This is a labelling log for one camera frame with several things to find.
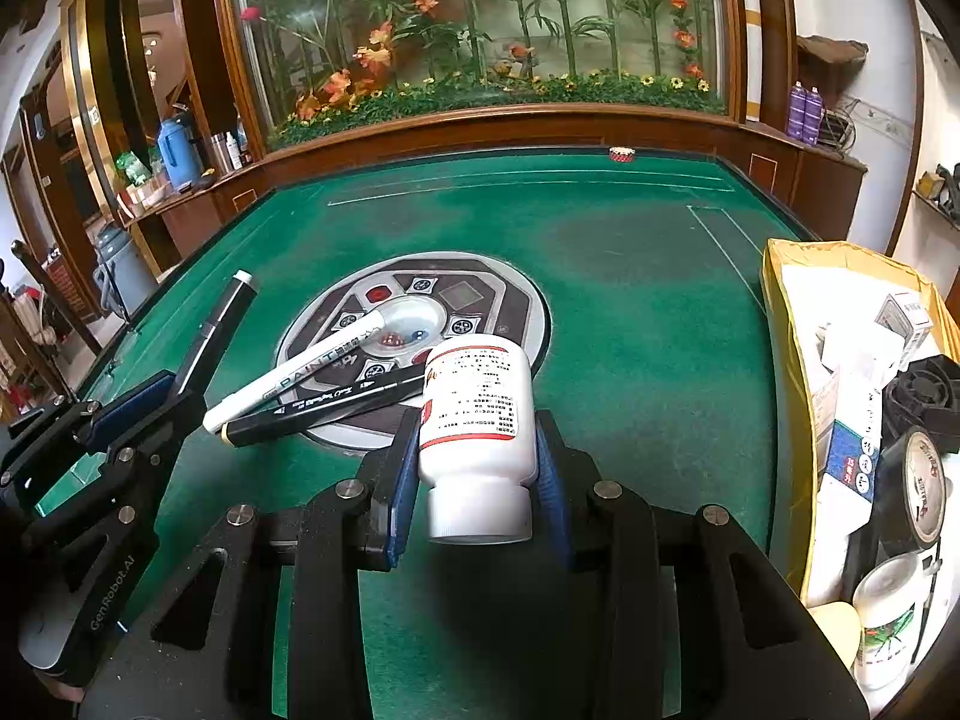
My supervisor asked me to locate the pink white medicine box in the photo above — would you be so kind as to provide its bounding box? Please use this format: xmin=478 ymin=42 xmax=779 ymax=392
xmin=874 ymin=291 xmax=936 ymax=370

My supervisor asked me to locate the blue thermos jug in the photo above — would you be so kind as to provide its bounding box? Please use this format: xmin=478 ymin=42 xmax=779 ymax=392
xmin=156 ymin=114 xmax=203 ymax=192

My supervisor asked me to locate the white bottle leaf print label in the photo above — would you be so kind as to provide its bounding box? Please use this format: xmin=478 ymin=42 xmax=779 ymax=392
xmin=853 ymin=553 xmax=931 ymax=691

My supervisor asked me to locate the yellow white storage box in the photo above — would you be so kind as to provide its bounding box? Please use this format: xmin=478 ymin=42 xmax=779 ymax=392
xmin=761 ymin=236 xmax=960 ymax=700

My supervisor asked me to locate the wooden side counter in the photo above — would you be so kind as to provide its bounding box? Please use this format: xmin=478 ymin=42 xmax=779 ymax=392
xmin=120 ymin=165 xmax=271 ymax=280

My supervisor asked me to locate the plain black pen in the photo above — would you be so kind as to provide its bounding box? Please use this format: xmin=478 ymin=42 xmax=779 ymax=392
xmin=222 ymin=382 xmax=430 ymax=449

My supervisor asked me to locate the gold framed glass door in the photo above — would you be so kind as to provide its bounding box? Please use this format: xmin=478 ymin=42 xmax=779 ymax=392
xmin=60 ymin=0 xmax=181 ymax=212

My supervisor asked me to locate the brown wooden wall shelf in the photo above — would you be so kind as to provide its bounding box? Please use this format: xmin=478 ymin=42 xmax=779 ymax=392
xmin=795 ymin=36 xmax=869 ymax=110

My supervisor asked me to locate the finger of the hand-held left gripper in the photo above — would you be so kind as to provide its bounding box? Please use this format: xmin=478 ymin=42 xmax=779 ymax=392
xmin=0 ymin=371 xmax=182 ymax=494
xmin=21 ymin=396 xmax=209 ymax=587

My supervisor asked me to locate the white charger plug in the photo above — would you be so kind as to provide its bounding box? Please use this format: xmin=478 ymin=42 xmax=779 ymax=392
xmin=817 ymin=321 xmax=906 ymax=391

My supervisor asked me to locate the white paint marker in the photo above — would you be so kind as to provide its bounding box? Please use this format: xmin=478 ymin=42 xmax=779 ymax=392
xmin=202 ymin=304 xmax=392 ymax=434

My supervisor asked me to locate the black tape roll red core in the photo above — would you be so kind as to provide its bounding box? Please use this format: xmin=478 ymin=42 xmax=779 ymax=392
xmin=872 ymin=426 xmax=947 ymax=562

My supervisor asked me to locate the wooden chair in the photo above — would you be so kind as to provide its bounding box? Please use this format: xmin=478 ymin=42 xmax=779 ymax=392
xmin=0 ymin=240 xmax=106 ymax=421

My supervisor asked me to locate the black silver marker pen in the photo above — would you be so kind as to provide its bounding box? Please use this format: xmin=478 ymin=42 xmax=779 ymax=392
xmin=175 ymin=268 xmax=257 ymax=400

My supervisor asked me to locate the black round plastic part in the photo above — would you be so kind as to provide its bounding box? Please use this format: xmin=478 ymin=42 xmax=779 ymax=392
xmin=883 ymin=355 xmax=960 ymax=457

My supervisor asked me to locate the white bottle red-edged label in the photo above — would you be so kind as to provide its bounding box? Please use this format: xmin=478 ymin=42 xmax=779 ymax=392
xmin=416 ymin=335 xmax=539 ymax=545

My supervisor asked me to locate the glass case with artificial flowers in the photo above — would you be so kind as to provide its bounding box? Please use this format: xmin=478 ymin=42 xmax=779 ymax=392
xmin=176 ymin=0 xmax=751 ymax=160

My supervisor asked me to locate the mahjong table control panel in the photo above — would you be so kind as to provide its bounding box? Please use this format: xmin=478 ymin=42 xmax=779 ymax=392
xmin=274 ymin=251 xmax=552 ymax=452

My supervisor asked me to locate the grey lidded bin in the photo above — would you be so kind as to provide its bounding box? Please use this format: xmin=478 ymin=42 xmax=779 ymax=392
xmin=94 ymin=225 xmax=158 ymax=317

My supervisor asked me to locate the black wire rack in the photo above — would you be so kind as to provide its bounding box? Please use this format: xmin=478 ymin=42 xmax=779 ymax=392
xmin=817 ymin=109 xmax=857 ymax=156

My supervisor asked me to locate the yellow round cap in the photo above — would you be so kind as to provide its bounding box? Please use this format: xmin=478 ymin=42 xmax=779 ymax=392
xmin=808 ymin=602 xmax=861 ymax=672

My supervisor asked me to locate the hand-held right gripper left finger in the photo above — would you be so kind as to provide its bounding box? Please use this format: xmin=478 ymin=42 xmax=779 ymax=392
xmin=79 ymin=409 xmax=425 ymax=720

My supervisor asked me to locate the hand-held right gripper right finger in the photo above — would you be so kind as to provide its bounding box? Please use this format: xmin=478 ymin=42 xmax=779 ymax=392
xmin=529 ymin=409 xmax=871 ymax=720

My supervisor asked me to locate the white yellow striped post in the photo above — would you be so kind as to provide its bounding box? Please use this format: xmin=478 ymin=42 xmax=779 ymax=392
xmin=735 ymin=0 xmax=763 ymax=122

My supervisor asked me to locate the wooden low cabinet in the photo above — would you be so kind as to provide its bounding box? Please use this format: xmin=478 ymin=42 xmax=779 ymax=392
xmin=720 ymin=120 xmax=869 ymax=242

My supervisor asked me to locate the blue white medicine box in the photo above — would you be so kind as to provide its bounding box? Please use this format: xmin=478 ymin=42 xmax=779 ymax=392
xmin=812 ymin=371 xmax=884 ymax=522

